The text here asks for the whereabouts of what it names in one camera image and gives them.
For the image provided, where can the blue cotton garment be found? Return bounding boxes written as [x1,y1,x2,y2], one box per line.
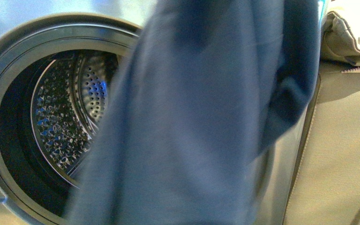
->
[67,0,321,225]

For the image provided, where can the grey front-load washing machine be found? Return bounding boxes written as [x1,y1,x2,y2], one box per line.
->
[0,0,323,225]

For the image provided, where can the cream sofa cushion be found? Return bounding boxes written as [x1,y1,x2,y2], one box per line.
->
[321,0,360,67]

